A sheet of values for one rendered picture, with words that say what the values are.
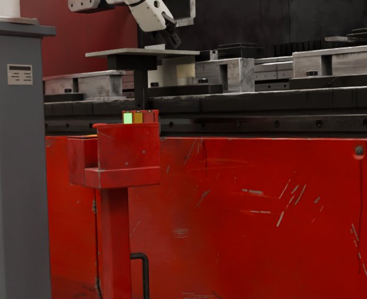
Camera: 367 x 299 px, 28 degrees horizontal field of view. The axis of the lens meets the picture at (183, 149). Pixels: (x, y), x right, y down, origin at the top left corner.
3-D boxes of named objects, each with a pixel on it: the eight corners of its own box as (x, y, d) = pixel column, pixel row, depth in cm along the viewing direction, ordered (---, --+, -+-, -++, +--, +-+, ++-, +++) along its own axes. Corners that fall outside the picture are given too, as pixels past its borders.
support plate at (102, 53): (85, 57, 204) (85, 53, 204) (157, 59, 222) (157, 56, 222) (126, 51, 190) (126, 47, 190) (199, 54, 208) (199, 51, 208)
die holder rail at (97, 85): (27, 104, 273) (26, 78, 272) (41, 104, 277) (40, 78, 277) (111, 100, 237) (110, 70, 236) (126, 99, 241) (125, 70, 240)
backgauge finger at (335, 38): (310, 47, 187) (310, 26, 186) (369, 50, 204) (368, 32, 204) (351, 43, 178) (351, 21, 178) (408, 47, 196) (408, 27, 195)
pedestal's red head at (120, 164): (68, 183, 188) (66, 112, 187) (126, 179, 196) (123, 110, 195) (99, 190, 170) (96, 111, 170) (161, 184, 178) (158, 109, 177)
